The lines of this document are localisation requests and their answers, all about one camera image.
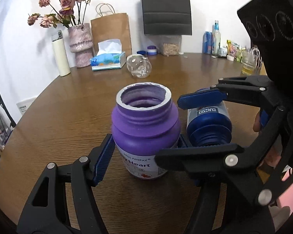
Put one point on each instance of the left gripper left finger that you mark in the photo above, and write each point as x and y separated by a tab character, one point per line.
99	160

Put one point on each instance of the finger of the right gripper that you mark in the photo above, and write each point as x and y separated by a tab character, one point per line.
201	98
195	160

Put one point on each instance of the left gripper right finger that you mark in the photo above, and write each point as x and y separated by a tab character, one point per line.
183	142

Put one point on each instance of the blue supplement bottle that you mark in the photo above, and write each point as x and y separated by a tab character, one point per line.
209	125

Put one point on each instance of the purple supplement bottle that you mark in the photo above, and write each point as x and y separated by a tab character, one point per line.
144	121

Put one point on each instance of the person's right hand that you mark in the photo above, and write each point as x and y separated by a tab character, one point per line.
257	125

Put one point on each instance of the colourful snack packets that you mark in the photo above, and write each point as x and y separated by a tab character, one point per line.
235	50

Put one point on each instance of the blue soda can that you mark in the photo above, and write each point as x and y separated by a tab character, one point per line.
207	42

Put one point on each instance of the clear glass bottle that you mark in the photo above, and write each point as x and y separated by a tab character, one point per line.
216	38

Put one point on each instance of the glass of yellow liquid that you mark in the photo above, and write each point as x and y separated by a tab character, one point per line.
249	61

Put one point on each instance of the clear container of nuts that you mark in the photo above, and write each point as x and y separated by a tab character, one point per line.
170	45

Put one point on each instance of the small purple white jar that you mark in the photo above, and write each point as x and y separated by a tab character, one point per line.
152	50

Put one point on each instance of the clear glass jar lying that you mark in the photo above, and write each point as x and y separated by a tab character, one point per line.
138	65

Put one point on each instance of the blue jar lid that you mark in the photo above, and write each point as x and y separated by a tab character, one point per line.
141	52

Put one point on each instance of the black paper bag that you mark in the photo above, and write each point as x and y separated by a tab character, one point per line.
167	17

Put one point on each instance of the blue tissue box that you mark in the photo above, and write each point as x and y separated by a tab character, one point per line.
109	56

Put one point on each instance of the brown paper bag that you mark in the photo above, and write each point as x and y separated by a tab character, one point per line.
111	25

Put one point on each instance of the cream thermos bottle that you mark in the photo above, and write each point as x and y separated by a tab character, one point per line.
60	54

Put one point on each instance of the pink textured vase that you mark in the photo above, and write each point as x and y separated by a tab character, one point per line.
81	44

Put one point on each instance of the dried pink rose bouquet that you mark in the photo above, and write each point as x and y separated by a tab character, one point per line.
69	13

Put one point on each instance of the white wire rack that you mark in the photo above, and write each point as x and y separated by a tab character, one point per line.
256	52

